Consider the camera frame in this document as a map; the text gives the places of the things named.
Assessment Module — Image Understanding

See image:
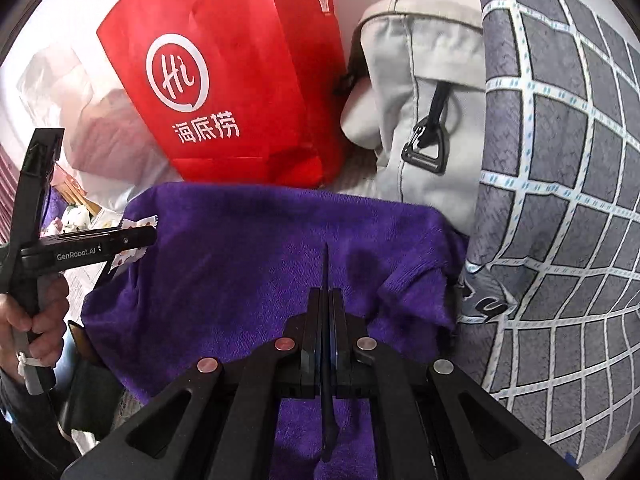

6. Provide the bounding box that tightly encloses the person's left hand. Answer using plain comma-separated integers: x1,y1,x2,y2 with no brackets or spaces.
0,274,70,377

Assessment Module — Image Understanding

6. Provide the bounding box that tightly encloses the red paper bag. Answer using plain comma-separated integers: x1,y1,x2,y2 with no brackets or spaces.
96,0,346,188

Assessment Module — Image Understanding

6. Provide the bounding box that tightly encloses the person's left forearm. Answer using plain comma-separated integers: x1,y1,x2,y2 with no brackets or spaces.
0,355,76,466

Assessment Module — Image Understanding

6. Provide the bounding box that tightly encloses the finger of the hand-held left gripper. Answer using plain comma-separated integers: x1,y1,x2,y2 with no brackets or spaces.
106,226,158,261

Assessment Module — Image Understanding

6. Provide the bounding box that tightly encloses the grey checked cushion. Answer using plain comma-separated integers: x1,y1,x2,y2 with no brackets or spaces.
457,0,640,466

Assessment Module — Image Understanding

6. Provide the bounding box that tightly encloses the white spotted plush toy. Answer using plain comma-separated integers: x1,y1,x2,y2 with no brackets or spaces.
42,204,93,236

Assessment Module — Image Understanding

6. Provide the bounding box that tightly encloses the black watch strap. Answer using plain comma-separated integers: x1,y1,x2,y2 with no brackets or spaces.
320,241,343,463

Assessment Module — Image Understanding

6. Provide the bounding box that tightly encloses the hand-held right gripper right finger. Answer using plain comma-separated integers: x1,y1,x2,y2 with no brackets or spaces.
327,287,586,480

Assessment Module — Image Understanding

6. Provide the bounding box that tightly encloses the grey fabric bag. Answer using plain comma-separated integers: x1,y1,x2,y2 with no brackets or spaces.
340,0,488,238

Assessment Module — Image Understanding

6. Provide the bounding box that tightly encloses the purple fabric piece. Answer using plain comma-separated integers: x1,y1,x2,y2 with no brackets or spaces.
42,185,65,233

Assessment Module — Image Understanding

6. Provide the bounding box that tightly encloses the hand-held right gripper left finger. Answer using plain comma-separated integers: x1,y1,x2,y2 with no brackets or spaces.
60,287,327,480

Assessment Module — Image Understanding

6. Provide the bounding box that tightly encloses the white plastic bag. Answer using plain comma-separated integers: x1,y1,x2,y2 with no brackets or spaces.
17,35,176,211

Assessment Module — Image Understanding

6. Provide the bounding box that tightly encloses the white candy wrapper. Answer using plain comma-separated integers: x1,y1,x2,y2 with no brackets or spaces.
109,214,160,275

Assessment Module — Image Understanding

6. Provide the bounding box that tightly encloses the purple towel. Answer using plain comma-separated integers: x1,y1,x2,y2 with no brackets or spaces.
80,182,468,480

